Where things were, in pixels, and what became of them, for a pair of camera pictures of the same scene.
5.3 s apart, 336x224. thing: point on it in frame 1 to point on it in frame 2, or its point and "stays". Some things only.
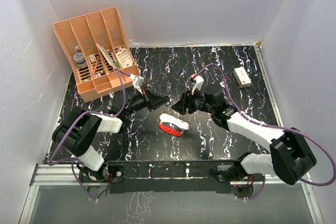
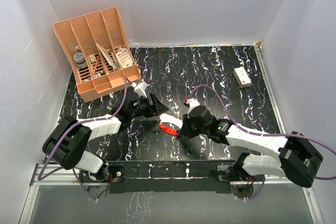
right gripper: x=181 y=105 to x=185 y=130
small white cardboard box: x=241 y=77 stays
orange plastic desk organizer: x=97 y=47 stays
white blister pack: x=124 y=57 stays
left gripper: x=154 y=101 to x=157 y=108
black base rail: x=163 y=177 stays
